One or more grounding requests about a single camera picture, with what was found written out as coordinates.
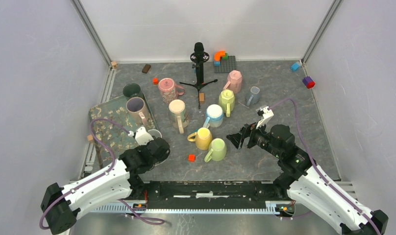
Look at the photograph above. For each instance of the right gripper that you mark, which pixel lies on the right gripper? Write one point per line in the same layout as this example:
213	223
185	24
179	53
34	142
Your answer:
248	130

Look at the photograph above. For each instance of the salmon flower mug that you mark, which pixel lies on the salmon flower mug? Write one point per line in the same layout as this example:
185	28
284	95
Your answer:
155	133

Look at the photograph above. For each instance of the iridescent pink mug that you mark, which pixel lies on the iridescent pink mug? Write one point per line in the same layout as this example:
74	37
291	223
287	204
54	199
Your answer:
137	108

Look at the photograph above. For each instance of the dark green mug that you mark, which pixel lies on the dark green mug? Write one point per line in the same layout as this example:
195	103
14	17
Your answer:
133	90

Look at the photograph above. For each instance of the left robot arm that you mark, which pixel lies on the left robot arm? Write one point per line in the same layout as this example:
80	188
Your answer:
63	206

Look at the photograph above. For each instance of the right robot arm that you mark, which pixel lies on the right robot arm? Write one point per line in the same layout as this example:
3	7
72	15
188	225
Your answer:
304	181

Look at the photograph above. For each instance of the light green mug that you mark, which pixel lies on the light green mug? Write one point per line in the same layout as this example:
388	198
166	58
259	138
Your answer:
217	150

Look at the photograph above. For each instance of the blue white mug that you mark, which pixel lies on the blue white mug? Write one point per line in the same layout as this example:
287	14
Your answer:
213	116

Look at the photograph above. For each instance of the small grey-blue mug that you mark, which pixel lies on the small grey-blue mug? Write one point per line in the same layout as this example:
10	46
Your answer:
253	96

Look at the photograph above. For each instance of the yellow-green octagonal mug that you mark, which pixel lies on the yellow-green octagonal mug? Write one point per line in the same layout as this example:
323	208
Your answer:
227	101

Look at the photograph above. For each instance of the yellow mug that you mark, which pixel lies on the yellow mug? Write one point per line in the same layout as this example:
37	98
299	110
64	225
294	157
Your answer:
202	138

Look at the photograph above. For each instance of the pink octagonal mug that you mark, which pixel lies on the pink octagonal mug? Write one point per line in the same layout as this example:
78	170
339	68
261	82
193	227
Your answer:
234	81

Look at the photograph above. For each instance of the tall seashell cream mug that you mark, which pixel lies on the tall seashell cream mug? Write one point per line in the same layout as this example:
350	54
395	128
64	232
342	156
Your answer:
179	115

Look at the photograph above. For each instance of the pink ghost pattern mug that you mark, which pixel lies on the pink ghost pattern mug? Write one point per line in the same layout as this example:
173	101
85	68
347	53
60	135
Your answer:
170	90

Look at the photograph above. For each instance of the red cube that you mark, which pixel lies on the red cube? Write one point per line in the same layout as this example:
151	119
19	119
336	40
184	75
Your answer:
191	158

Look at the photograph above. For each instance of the grey lego baseplate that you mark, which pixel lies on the grey lego baseplate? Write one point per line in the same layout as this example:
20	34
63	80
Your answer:
226	66

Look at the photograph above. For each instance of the green lego brick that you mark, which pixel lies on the green lego brick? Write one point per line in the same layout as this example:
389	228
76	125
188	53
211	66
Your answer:
225	56

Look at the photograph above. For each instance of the orange curved block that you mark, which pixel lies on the orange curved block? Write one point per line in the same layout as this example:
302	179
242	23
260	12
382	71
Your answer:
219	55

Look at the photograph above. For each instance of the purple red block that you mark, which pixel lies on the purple red block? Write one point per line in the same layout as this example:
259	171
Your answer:
308	82

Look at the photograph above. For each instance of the blue block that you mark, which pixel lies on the blue block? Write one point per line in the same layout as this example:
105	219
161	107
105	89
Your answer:
295	66

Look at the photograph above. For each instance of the black microphone on tripod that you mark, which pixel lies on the black microphone on tripod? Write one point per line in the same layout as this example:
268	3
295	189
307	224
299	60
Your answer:
199	57

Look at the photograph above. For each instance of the brown block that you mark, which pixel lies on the brown block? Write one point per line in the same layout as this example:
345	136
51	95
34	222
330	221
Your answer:
146	68

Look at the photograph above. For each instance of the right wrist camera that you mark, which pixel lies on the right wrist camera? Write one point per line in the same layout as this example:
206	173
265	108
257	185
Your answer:
265	114

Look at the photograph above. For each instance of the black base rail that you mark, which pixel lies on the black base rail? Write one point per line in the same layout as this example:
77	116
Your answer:
208	195

